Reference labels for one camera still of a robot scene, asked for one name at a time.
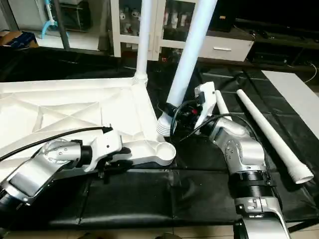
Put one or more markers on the white plastic table leg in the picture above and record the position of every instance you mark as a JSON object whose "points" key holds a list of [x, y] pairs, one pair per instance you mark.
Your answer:
{"points": [[192, 59], [271, 134], [222, 105], [144, 40]]}

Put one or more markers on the white plastic table top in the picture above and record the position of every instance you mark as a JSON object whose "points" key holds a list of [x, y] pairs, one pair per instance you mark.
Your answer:
{"points": [[60, 109]]}

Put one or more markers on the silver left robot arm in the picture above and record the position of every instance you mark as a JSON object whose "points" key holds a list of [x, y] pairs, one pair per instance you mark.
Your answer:
{"points": [[35, 174]]}

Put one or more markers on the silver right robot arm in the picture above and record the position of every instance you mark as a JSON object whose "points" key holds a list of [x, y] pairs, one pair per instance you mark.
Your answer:
{"points": [[239, 149]]}

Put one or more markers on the black work mat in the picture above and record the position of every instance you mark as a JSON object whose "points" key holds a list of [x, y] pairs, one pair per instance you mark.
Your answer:
{"points": [[149, 194]]}

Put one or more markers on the white drawer unit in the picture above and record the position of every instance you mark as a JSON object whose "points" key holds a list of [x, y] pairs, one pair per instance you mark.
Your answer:
{"points": [[227, 50]]}

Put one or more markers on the white glass door cabinet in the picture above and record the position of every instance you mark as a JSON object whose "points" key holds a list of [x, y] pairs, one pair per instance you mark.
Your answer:
{"points": [[164, 25]]}

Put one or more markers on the white flat board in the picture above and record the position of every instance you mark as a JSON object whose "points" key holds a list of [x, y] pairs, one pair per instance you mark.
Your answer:
{"points": [[296, 94]]}

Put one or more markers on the dark low media cabinet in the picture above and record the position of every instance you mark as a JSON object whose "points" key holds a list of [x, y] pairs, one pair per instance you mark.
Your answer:
{"points": [[284, 50]]}

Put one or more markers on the grey vertical metal pole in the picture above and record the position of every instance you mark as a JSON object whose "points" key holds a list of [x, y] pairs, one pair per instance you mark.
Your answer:
{"points": [[62, 30]]}

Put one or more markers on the light blue plastic object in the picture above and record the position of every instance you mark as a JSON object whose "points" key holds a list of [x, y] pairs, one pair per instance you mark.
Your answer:
{"points": [[47, 22]]}

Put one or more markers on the brown cardboard box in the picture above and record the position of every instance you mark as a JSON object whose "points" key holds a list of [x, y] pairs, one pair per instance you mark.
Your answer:
{"points": [[20, 40]]}

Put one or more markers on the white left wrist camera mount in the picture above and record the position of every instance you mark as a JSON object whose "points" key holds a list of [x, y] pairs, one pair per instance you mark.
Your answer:
{"points": [[107, 144]]}

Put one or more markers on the black metal frame leg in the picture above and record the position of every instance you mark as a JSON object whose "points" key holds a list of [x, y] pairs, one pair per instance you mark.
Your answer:
{"points": [[305, 227]]}

